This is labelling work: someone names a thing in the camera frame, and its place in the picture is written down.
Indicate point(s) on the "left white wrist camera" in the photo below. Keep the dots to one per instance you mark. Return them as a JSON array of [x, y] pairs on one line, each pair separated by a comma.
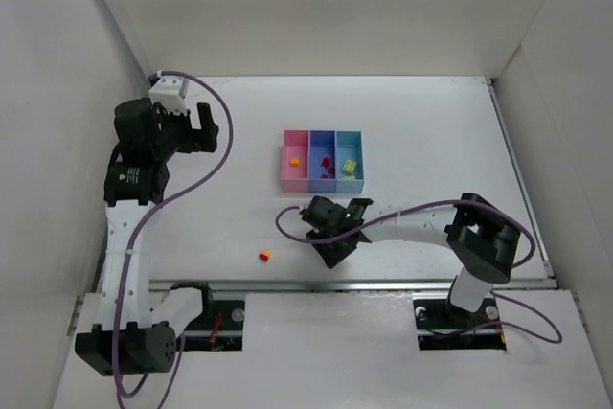
[[170, 92]]

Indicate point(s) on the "yellow-green lego block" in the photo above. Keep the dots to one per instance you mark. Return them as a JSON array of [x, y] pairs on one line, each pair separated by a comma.
[[349, 167]]

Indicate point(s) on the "dark blue container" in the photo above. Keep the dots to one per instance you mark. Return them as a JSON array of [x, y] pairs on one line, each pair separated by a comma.
[[321, 144]]

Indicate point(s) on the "metal front rail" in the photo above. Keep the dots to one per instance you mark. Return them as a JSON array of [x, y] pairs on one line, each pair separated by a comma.
[[328, 286]]

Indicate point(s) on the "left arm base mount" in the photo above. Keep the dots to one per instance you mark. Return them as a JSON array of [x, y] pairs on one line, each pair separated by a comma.
[[206, 324]]

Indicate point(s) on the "red yellow orange lego stack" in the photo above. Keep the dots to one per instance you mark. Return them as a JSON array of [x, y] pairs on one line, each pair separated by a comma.
[[264, 256]]

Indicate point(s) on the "pink container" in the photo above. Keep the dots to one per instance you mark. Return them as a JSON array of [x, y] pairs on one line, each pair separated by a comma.
[[295, 145]]

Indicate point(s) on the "light blue container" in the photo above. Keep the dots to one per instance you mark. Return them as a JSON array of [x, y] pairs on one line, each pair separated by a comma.
[[349, 146]]

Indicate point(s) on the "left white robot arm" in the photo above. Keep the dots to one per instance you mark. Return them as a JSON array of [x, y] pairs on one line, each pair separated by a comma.
[[128, 336]]

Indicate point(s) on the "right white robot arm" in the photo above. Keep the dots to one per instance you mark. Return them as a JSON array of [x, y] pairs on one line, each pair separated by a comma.
[[484, 242]]

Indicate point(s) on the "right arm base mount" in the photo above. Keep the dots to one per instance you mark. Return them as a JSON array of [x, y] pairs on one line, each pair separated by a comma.
[[443, 327]]

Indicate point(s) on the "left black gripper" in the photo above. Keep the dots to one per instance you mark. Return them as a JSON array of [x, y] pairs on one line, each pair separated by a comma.
[[192, 131]]

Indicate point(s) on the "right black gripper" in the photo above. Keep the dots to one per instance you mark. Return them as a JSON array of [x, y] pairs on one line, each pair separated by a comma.
[[332, 243]]

